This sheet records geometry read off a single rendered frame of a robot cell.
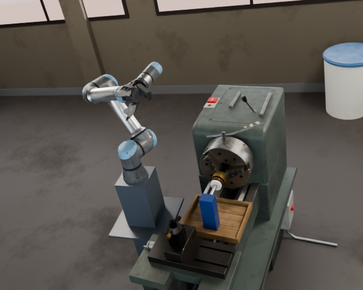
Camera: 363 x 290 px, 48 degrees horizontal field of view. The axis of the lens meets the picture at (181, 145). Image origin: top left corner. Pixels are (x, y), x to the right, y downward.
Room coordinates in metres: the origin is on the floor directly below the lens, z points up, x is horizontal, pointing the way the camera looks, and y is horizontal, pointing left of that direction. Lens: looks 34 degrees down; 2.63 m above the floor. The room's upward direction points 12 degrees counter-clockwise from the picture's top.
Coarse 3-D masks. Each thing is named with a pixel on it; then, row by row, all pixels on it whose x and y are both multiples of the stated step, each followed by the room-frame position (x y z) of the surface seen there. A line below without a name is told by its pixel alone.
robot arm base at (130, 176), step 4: (140, 164) 2.01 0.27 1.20; (136, 168) 1.98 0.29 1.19; (140, 168) 2.00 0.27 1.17; (144, 168) 2.03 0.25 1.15; (124, 172) 2.00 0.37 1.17; (128, 172) 1.98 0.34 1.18; (132, 172) 1.98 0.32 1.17; (136, 172) 1.98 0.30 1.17; (140, 172) 1.99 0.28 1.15; (144, 172) 2.00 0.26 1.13; (124, 176) 1.99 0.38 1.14; (128, 176) 1.97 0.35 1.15; (132, 176) 1.97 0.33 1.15; (136, 176) 1.97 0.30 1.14; (140, 176) 1.98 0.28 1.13; (144, 176) 1.99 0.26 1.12; (124, 180) 1.99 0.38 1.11; (128, 180) 1.97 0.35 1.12; (132, 180) 1.96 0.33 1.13; (136, 180) 1.96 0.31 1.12; (140, 180) 1.97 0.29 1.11
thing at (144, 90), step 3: (138, 84) 1.86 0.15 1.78; (141, 84) 1.86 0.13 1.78; (138, 87) 1.84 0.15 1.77; (141, 87) 1.82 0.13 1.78; (144, 87) 1.82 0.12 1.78; (141, 90) 1.81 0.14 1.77; (144, 90) 1.79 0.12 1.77; (147, 90) 1.78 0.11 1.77; (141, 93) 1.83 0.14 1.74; (144, 93) 1.79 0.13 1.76; (147, 93) 1.76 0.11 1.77; (150, 93) 1.77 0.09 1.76; (144, 96) 1.81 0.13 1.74; (147, 96) 1.77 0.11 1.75; (150, 96) 1.77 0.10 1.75; (150, 99) 1.77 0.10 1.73
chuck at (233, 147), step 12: (216, 144) 2.00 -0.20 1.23; (228, 144) 1.97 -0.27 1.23; (204, 156) 2.01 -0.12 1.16; (216, 156) 1.97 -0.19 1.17; (228, 156) 1.93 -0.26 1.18; (240, 156) 1.90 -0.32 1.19; (204, 168) 2.01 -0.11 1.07; (252, 168) 1.94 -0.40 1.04; (228, 180) 1.94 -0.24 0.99; (240, 180) 1.90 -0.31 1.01
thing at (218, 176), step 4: (216, 172) 1.88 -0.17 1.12; (220, 172) 1.87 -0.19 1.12; (212, 176) 1.90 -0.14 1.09; (216, 176) 1.85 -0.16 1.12; (220, 176) 1.84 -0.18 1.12; (224, 176) 1.85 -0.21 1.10; (212, 180) 1.83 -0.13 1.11; (220, 180) 1.82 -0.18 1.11; (224, 180) 1.83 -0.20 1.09; (224, 184) 1.83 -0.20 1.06
